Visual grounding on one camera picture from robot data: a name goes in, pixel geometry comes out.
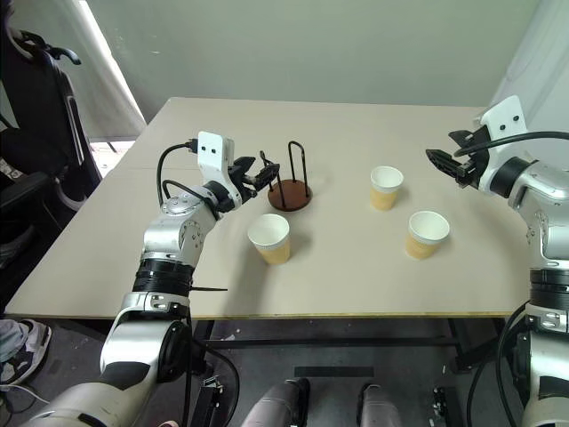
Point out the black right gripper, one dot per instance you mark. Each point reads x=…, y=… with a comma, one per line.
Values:
x=475, y=160

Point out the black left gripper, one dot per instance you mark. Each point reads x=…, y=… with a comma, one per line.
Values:
x=243, y=175

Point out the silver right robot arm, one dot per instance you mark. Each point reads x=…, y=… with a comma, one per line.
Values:
x=549, y=213

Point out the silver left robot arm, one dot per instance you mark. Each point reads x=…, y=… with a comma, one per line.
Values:
x=133, y=338

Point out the yellow white paper cup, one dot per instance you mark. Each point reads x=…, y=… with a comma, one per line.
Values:
x=384, y=198
x=422, y=247
x=273, y=249

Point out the white hanging sheet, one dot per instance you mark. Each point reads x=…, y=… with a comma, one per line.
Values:
x=111, y=80

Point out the black floor tape strip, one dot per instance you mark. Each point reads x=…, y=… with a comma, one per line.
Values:
x=333, y=372

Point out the black office chair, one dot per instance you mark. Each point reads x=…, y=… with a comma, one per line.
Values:
x=40, y=111

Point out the dark rounded grey shape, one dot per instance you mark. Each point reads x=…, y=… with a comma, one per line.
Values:
x=278, y=405
x=380, y=407

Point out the grey white sneaker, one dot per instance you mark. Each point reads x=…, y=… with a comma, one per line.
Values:
x=29, y=351

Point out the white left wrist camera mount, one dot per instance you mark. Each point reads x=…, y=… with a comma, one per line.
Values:
x=212, y=155

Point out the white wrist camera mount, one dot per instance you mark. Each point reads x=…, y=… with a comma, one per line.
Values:
x=212, y=155
x=507, y=115

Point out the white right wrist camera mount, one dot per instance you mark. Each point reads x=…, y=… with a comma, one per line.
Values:
x=507, y=115

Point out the black metal table frame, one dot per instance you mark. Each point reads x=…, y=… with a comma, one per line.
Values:
x=311, y=341

